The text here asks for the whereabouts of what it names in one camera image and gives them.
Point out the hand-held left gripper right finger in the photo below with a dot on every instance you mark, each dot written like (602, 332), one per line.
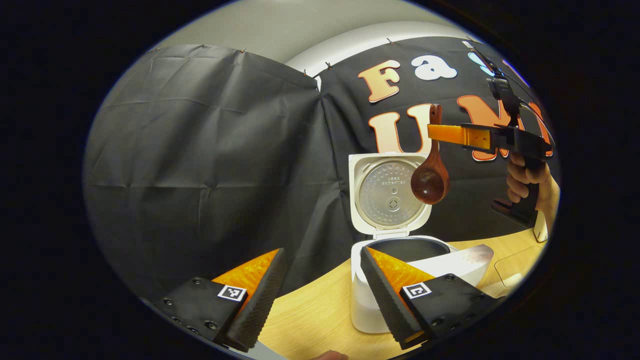
(385, 300)

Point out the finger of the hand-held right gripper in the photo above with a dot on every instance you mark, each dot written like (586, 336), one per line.
(450, 135)

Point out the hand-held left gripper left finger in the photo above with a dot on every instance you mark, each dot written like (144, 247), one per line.
(260, 300)

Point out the brown wooden spoon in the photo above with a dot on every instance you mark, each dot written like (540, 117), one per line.
(430, 182)

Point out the white rice cooker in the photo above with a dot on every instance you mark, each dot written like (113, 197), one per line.
(392, 200)

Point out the white toaster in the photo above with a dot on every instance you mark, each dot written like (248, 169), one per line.
(541, 230)

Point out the clear plastic container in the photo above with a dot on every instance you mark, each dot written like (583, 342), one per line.
(517, 265)

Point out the black backdrop cloth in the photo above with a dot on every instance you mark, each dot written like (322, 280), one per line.
(200, 150)

